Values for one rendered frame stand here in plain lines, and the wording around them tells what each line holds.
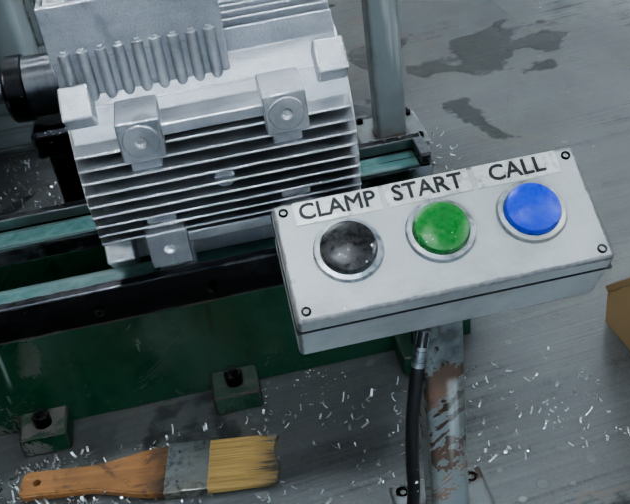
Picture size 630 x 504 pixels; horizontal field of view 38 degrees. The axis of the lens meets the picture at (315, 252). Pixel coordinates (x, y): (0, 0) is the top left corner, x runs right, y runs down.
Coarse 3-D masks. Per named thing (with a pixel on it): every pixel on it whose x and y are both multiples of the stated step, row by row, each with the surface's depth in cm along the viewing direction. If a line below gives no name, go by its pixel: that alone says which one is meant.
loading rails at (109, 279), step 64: (0, 256) 80; (64, 256) 81; (256, 256) 72; (0, 320) 71; (64, 320) 72; (128, 320) 74; (192, 320) 75; (256, 320) 76; (0, 384) 75; (64, 384) 76; (128, 384) 77; (192, 384) 79; (256, 384) 76; (64, 448) 76
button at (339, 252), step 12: (336, 228) 48; (348, 228) 48; (360, 228) 48; (324, 240) 48; (336, 240) 48; (348, 240) 48; (360, 240) 48; (372, 240) 48; (324, 252) 48; (336, 252) 47; (348, 252) 47; (360, 252) 47; (372, 252) 48; (336, 264) 47; (348, 264) 47; (360, 264) 47
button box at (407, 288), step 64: (384, 192) 50; (448, 192) 50; (576, 192) 50; (320, 256) 48; (384, 256) 48; (448, 256) 48; (512, 256) 48; (576, 256) 48; (320, 320) 47; (384, 320) 49; (448, 320) 51
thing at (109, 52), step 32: (64, 0) 62; (96, 0) 61; (128, 0) 61; (160, 0) 62; (192, 0) 62; (64, 32) 62; (96, 32) 62; (128, 32) 62; (160, 32) 63; (192, 32) 63; (64, 64) 63; (96, 64) 63; (128, 64) 64; (160, 64) 64; (192, 64) 64; (224, 64) 65; (96, 96) 64
